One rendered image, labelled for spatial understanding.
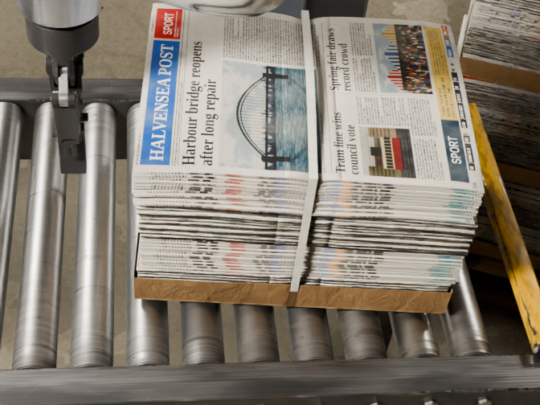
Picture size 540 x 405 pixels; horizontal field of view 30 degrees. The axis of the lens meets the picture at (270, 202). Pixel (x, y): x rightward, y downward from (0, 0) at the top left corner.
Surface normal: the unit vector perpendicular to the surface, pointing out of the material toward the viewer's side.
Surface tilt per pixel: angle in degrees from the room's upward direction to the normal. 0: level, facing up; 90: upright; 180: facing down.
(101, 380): 0
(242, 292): 92
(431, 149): 1
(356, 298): 91
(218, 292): 93
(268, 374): 0
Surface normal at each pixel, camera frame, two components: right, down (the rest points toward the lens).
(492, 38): -0.26, 0.69
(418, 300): 0.00, 0.74
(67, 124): 0.07, 0.87
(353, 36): 0.04, -0.67
